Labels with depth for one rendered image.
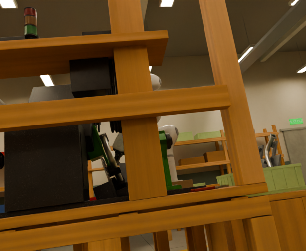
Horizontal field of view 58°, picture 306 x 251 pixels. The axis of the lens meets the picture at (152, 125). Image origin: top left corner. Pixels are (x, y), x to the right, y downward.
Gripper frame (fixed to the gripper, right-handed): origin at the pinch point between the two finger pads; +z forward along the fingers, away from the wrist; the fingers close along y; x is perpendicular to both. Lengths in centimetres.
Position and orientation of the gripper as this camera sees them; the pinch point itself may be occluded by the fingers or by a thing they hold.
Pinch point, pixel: (117, 159)
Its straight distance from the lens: 162.8
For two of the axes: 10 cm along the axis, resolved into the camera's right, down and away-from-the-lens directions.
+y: 7.5, 2.4, -6.2
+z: -3.6, 9.3, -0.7
